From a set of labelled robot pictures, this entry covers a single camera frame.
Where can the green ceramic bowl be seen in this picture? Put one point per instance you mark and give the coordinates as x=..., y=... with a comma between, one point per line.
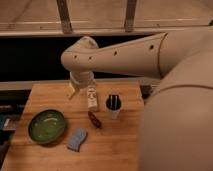
x=46, y=126

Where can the red chili pepper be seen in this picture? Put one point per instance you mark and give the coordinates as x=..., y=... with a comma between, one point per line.
x=94, y=120

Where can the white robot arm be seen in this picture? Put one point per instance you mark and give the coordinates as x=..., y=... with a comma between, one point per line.
x=176, y=129

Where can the white tube bottle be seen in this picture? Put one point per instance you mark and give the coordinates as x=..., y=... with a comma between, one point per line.
x=92, y=98

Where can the blue sponge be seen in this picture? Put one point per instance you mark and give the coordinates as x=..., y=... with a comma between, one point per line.
x=75, y=141

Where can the white cup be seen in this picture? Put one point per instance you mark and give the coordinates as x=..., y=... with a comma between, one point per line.
x=113, y=105

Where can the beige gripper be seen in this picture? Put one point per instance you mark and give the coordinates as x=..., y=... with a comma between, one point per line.
x=72, y=90

